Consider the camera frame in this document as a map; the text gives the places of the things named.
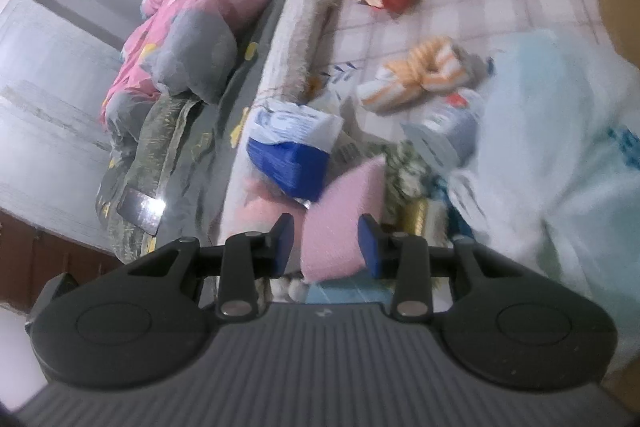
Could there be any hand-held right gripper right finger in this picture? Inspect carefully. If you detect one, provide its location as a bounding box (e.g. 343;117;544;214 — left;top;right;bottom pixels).
358;213;507;322

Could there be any white fringed mat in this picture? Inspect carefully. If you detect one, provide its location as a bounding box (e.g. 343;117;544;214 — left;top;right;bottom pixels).
215;0;361;248

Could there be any orange white striped toy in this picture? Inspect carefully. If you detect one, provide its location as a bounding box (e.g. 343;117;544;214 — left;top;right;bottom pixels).
356;36;488;115

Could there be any white green lidded container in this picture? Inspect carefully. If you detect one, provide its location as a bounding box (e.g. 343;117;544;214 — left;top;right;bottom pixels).
402;88;483;168

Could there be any blue white tissue packet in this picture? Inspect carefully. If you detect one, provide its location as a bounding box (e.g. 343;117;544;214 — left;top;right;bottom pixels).
246;101;346;202

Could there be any black phone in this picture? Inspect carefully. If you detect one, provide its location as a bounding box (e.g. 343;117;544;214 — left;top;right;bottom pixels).
116;188;166;235

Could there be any brown wooden cabinet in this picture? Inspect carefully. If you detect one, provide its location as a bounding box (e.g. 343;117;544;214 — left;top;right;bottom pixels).
0;209;121;313

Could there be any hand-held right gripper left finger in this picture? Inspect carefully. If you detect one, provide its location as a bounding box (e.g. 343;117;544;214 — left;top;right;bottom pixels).
125;213;296;321

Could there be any pink plush toy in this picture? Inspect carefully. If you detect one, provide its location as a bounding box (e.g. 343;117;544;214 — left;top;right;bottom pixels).
300;156;388;283

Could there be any olive patterned blanket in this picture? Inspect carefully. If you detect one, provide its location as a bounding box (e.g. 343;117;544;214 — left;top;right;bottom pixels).
95;97;201;258

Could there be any white plastic bag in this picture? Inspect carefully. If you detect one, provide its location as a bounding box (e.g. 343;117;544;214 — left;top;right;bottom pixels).
447;29;640;308

